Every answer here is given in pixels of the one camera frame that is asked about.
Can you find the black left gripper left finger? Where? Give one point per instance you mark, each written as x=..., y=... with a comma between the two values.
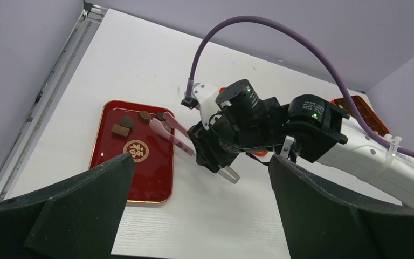
x=74, y=218

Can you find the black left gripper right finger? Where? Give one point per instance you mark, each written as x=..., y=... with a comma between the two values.
x=322, y=219

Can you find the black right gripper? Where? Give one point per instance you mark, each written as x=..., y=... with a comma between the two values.
x=214, y=148

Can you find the pink silicone tongs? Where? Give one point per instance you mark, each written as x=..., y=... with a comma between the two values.
x=226, y=172

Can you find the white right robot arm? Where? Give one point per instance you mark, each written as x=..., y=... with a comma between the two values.
x=318, y=131

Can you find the brown smooth oval chocolate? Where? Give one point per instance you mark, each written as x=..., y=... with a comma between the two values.
x=166, y=126

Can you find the dark ridged leaf chocolate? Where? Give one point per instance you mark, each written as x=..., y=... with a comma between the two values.
x=159, y=116

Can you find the brown cube chocolate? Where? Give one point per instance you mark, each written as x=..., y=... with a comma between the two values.
x=120, y=131

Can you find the brown oval ridged chocolate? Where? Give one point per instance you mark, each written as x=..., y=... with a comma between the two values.
x=145, y=116

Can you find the red chocolate tray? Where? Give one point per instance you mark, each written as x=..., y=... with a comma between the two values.
x=153, y=154

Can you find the grey teardrop chocolate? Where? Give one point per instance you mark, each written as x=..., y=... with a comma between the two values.
x=127, y=122

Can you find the orange compartment chocolate box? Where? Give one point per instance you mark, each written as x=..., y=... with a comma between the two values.
x=366, y=112

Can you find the orange box lid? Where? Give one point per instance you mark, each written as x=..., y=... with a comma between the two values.
x=244, y=111

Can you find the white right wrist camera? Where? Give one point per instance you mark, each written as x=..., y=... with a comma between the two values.
x=203, y=98

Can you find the aluminium table edge rail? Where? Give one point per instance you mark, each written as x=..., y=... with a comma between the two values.
x=37, y=41

